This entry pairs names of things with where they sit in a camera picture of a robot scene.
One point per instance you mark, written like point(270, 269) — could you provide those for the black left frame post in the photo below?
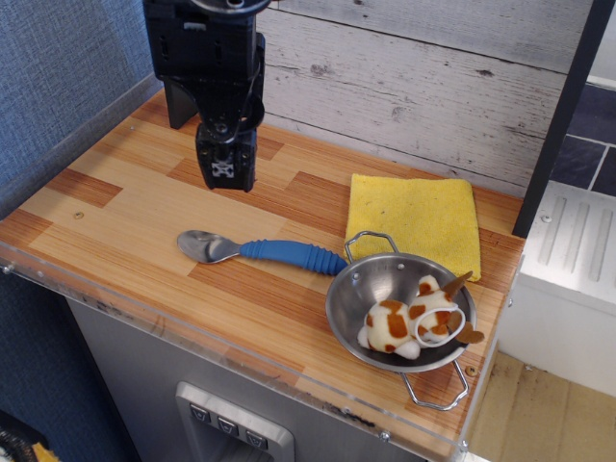
point(180, 105)

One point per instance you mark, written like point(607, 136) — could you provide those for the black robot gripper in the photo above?
point(214, 53)

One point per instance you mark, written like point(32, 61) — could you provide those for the black right frame post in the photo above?
point(586, 52)

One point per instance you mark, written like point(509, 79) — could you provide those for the steel bowl with handles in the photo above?
point(394, 275)

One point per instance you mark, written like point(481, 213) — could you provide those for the yellow black object on floor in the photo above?
point(16, 446)

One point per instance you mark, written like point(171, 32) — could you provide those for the brown white plush toy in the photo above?
point(431, 320)

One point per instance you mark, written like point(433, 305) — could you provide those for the black frame post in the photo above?
point(180, 105)
point(586, 52)

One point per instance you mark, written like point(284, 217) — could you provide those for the blue handled metal spoon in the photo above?
point(209, 248)

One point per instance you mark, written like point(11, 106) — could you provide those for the white ribbed appliance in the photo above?
point(561, 311)

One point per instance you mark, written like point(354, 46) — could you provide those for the grey cabinet control panel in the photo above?
point(219, 430)

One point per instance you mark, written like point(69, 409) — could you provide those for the yellow folded cloth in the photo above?
point(435, 219)

